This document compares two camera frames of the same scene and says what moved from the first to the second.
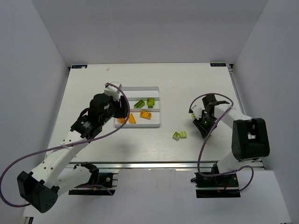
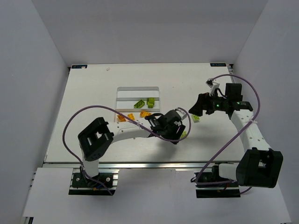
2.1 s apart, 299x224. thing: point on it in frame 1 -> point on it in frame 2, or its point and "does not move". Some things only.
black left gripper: (124, 107) -> (175, 134)
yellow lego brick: (132, 119) does not move
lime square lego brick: (150, 102) does not move
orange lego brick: (145, 115) does not move
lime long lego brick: (139, 104) does not move
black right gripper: (202, 126) -> (205, 105)
